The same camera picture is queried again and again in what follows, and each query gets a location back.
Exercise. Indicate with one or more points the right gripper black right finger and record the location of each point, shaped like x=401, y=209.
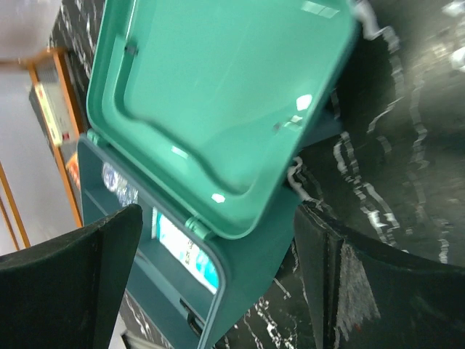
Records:
x=362, y=293

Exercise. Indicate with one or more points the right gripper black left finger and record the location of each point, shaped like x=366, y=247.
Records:
x=66, y=292

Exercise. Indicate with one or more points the small clear zip bag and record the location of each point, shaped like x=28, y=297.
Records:
x=118, y=185

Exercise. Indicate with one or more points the dark teal divided tray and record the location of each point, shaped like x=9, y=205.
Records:
x=159, y=283

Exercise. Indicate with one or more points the teal white sachet packet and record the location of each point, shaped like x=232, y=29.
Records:
x=193, y=258

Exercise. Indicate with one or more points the teal medicine kit box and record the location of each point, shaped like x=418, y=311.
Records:
x=206, y=103

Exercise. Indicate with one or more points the orange snack packet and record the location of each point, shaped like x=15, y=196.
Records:
x=73, y=169

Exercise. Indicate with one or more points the yellow white small box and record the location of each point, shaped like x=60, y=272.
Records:
x=55, y=112

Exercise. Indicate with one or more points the orange wooden shelf rack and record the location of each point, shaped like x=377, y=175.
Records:
x=52, y=66

